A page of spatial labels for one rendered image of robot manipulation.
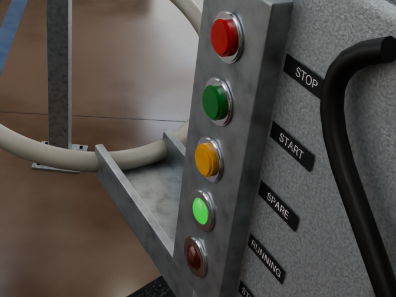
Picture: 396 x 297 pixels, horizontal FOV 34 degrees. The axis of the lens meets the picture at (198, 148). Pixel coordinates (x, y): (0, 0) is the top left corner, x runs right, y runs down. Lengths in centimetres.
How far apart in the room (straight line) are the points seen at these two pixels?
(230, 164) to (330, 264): 11
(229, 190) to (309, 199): 8
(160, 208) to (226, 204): 42
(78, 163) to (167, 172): 13
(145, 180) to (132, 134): 206
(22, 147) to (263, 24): 59
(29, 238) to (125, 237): 34
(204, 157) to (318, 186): 11
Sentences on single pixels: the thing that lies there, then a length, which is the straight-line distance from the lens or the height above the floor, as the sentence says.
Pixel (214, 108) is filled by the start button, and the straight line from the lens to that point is 47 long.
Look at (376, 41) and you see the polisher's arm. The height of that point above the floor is 151.
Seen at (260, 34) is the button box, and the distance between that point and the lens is 42.
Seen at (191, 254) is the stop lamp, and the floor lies 126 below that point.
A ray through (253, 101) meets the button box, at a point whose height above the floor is 142.
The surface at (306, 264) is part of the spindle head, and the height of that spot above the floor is 133.
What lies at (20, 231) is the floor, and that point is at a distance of 249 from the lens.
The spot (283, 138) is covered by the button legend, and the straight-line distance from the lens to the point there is 45.
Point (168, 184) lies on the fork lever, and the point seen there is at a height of 106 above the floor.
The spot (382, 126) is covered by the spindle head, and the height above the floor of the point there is 146.
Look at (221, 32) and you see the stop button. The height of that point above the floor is 146.
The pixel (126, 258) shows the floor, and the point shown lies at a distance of 237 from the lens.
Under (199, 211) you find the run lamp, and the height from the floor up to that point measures 130.
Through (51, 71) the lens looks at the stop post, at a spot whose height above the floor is 43.
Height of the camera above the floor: 164
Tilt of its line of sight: 34 degrees down
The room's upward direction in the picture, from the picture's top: 8 degrees clockwise
